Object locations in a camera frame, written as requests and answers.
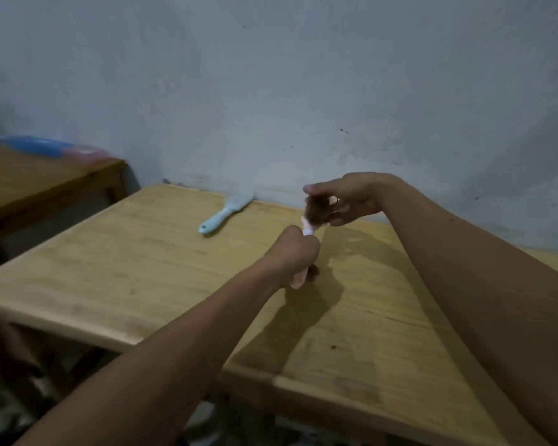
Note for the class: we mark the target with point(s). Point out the person's right hand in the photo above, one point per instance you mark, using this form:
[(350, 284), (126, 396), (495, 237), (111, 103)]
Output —
[(353, 195)]

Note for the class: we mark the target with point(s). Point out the person's left hand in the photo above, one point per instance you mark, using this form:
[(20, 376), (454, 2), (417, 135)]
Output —
[(294, 255)]

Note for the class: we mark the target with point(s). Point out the person's left fingers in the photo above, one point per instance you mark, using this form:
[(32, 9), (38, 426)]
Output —
[(310, 264)]

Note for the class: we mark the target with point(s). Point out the person's right thumb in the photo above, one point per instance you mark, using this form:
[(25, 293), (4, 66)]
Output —
[(323, 186)]

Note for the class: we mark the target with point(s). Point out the white hair brush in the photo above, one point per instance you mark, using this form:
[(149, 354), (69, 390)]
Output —
[(307, 255)]

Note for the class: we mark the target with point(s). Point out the brown hair clump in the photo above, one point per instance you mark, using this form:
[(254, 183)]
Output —
[(317, 209)]

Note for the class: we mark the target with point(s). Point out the person's left forearm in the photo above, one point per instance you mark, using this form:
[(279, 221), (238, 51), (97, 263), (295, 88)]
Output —
[(167, 366)]

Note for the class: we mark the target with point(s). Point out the person's right forearm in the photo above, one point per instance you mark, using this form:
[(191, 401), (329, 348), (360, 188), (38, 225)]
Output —
[(483, 292)]

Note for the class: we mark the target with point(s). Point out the light blue hair brush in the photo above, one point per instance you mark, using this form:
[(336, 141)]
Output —
[(227, 211)]

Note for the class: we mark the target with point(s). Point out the blue and pink object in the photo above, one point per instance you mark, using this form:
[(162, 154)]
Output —
[(51, 147)]

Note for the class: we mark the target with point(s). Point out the wooden side table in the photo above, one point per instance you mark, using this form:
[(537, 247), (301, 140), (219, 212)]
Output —
[(32, 185)]

